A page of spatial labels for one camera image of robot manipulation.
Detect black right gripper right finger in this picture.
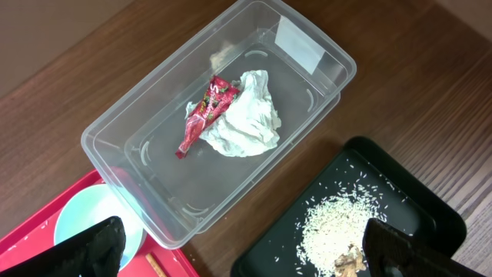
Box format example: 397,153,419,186
362,219,484,277

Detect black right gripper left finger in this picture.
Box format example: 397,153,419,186
1,216,126,277

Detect small green bowl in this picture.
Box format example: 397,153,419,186
54,184,146,271

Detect wooden chopstick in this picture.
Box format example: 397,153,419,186
145,253,167,277

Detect red plastic tray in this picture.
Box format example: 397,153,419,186
1,170,198,277

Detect white napkin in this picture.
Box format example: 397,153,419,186
185,70,281,158

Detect red snack wrapper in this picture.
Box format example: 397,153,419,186
175,75,240,159

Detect black waste tray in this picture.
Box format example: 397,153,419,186
230,137,467,277

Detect rice and food scraps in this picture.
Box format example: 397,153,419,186
294,169,408,276

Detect clear plastic bin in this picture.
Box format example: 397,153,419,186
81,1,357,249

